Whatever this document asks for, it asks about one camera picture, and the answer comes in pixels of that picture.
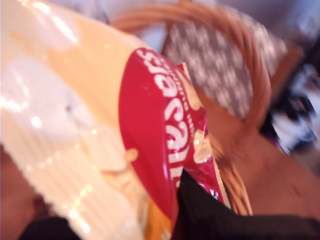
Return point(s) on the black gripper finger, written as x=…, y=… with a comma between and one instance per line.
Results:
x=205, y=220
x=50, y=230

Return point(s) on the red white Maltesers bag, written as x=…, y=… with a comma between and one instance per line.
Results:
x=75, y=100

